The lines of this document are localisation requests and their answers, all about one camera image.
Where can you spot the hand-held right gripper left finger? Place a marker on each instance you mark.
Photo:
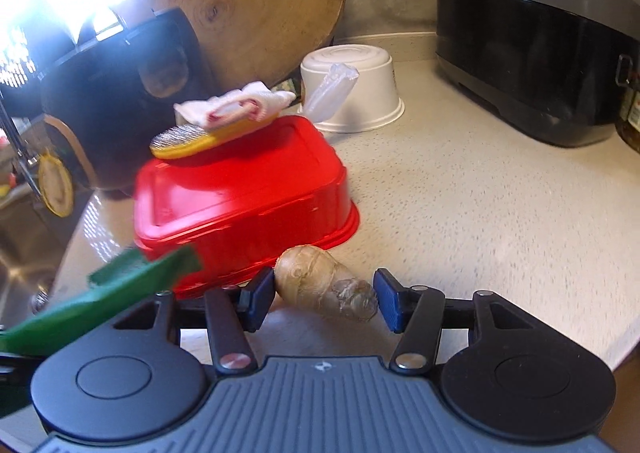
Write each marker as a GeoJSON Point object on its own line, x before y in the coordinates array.
{"type": "Point", "coordinates": [260, 300]}

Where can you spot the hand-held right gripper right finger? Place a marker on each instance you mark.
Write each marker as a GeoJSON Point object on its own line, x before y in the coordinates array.
{"type": "Point", "coordinates": [387, 300]}

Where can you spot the ginger root piece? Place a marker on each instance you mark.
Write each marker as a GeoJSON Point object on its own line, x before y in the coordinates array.
{"type": "Point", "coordinates": [315, 278]}

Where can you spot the red plastic container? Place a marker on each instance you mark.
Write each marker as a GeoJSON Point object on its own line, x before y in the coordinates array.
{"type": "Point", "coordinates": [250, 203]}

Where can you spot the green snack packet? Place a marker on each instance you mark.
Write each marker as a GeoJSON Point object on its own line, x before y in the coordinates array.
{"type": "Point", "coordinates": [100, 293]}

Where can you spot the white plastic bowl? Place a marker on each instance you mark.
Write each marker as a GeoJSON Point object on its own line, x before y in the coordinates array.
{"type": "Point", "coordinates": [360, 83]}

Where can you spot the yellow scrub brush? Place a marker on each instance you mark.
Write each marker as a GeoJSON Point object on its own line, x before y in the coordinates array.
{"type": "Point", "coordinates": [190, 145]}

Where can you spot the white and red cloth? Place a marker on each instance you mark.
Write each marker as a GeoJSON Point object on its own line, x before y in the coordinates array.
{"type": "Point", "coordinates": [235, 100]}

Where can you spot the clear plastic wrapper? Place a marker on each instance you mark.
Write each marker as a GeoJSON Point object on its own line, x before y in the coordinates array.
{"type": "Point", "coordinates": [327, 90]}

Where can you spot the yellow round scrubber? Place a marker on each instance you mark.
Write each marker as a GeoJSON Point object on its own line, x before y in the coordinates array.
{"type": "Point", "coordinates": [55, 183]}

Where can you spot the steel sink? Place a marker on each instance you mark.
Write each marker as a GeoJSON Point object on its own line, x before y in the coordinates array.
{"type": "Point", "coordinates": [25, 253]}

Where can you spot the black rice cooker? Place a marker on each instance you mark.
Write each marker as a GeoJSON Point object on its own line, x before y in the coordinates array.
{"type": "Point", "coordinates": [530, 43]}

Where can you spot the brown glass jar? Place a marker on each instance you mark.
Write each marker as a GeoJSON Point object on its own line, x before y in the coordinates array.
{"type": "Point", "coordinates": [631, 118]}

